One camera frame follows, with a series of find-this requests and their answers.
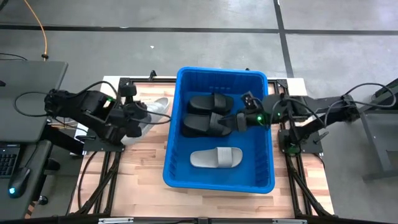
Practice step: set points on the grey slide sandal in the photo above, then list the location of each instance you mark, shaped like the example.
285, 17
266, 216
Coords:
157, 107
214, 157

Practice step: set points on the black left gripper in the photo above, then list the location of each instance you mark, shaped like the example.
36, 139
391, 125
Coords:
130, 116

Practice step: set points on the black side table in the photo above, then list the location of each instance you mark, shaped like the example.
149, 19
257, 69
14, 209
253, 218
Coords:
382, 140

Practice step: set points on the blue plastic bin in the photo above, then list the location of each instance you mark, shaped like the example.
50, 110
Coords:
217, 177

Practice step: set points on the white card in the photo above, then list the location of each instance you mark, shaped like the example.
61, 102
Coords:
79, 135

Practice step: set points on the silver metal bracket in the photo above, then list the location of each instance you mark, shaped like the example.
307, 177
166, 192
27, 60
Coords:
289, 221
115, 220

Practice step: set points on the black camera crossbar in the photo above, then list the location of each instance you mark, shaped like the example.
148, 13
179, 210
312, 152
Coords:
46, 221

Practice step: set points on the dark keyboard desk surface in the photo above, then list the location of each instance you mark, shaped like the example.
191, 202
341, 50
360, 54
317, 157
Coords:
37, 161

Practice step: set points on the black keyboard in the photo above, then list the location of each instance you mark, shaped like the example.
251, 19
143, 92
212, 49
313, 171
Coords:
7, 161

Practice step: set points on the grey side desk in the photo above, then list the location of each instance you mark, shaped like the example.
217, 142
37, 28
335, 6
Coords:
31, 124

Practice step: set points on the black caster wheel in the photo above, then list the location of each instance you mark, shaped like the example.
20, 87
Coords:
42, 199

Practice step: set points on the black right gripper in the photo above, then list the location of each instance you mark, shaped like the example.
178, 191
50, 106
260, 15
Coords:
256, 119

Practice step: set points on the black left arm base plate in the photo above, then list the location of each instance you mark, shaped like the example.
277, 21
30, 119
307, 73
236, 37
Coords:
93, 148

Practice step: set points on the black aluminium table frame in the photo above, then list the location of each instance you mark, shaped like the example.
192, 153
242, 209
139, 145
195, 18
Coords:
123, 81

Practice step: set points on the black computer mouse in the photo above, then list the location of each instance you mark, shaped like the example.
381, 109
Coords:
18, 183

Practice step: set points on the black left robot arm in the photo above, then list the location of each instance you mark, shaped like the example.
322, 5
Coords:
87, 109

